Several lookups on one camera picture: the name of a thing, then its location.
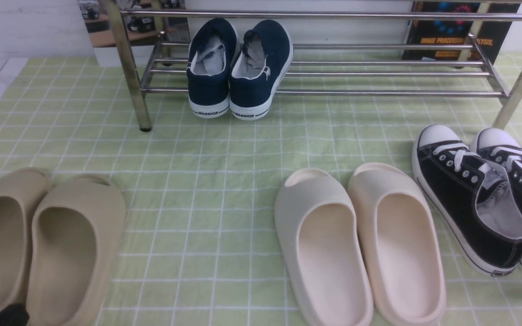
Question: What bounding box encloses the cream slide sandal left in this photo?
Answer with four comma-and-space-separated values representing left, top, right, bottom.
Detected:
274, 168, 374, 326

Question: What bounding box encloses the cream slide sandal right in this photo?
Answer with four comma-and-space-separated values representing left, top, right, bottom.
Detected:
346, 163, 446, 326

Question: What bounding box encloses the black canvas sneaker left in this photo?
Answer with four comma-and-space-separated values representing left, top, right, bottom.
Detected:
412, 124, 522, 277

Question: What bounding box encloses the cream slide sandal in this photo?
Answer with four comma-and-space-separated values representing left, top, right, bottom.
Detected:
274, 168, 374, 326
346, 163, 446, 326

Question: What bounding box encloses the metal shoe rack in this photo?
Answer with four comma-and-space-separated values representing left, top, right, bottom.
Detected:
106, 0, 522, 132

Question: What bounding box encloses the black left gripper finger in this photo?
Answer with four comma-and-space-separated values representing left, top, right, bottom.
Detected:
0, 303, 30, 326

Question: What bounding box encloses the tan slide sandal left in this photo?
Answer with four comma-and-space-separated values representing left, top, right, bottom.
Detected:
0, 167, 52, 311

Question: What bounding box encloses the green checkered tablecloth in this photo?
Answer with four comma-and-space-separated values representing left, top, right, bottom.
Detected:
0, 58, 500, 326

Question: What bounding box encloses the tan slide sandal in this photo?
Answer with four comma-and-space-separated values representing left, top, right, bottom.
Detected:
0, 167, 52, 311
26, 173, 128, 326

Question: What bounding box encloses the tan slide sandal right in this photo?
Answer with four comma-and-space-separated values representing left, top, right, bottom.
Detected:
26, 173, 128, 326

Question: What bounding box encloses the black image processing book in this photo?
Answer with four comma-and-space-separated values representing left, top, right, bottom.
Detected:
402, 1, 512, 63

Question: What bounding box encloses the navy slip-on shoe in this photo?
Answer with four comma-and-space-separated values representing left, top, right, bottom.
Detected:
229, 20, 294, 120
186, 17, 238, 119

